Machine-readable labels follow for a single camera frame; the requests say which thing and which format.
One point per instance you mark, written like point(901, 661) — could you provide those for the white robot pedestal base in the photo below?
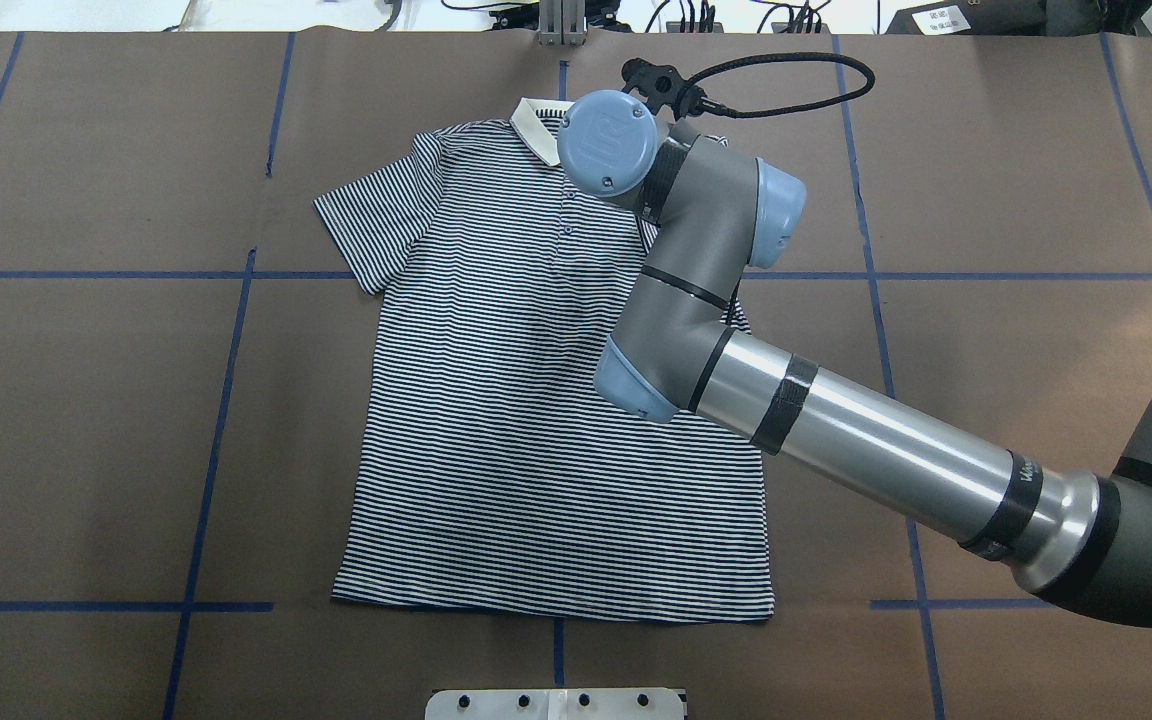
point(559, 703)

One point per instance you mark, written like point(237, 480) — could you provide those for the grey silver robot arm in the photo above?
point(1078, 540)

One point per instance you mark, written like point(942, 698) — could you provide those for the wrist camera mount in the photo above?
point(662, 86)

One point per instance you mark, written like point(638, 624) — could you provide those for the navy white striped polo shirt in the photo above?
point(492, 475)

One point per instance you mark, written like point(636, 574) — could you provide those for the aluminium frame post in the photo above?
point(562, 23)

